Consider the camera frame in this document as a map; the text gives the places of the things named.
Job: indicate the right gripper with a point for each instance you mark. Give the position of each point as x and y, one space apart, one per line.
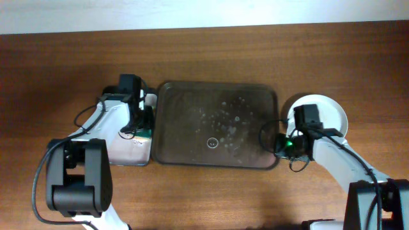
280 151

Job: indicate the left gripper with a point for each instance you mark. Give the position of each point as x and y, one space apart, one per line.
150 121

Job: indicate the green yellow sponge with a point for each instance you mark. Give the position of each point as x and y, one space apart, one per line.
143 133

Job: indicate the pale green plate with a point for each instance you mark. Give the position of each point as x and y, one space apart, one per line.
331 113

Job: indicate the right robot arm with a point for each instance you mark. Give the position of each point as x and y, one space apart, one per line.
375 201

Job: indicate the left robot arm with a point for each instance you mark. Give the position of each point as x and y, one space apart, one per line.
78 167

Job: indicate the small black tray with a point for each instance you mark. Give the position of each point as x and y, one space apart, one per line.
125 149

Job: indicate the large brown tray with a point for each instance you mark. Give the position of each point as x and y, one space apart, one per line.
215 125

